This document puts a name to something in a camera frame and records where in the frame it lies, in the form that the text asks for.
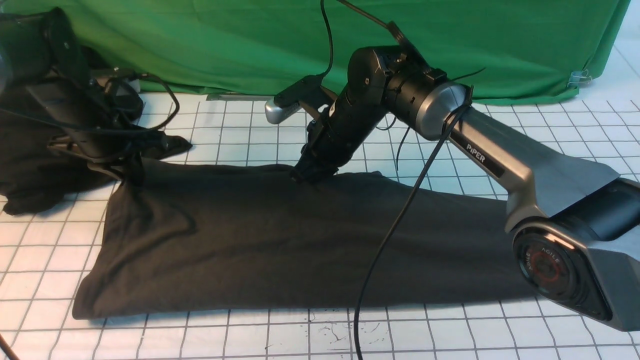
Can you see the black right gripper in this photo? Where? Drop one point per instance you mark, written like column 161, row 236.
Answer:
column 335, row 137

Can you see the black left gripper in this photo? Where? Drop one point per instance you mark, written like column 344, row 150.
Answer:
column 96, row 131

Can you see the gray long-sleeve top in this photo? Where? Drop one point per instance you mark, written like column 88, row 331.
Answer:
column 216, row 237

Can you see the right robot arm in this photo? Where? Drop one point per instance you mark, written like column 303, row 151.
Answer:
column 575, row 222

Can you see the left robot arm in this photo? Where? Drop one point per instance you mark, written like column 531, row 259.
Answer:
column 41, row 53

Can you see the black garment pile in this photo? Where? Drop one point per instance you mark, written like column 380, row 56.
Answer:
column 35, row 179

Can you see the green backdrop cloth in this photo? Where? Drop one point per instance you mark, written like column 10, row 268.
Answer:
column 525, row 51

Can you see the metal binder clip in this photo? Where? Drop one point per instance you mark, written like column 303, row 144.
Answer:
column 578, row 79

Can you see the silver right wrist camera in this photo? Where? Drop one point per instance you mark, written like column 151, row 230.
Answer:
column 307, row 93

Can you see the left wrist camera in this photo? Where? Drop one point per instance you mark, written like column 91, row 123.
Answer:
column 122, row 92

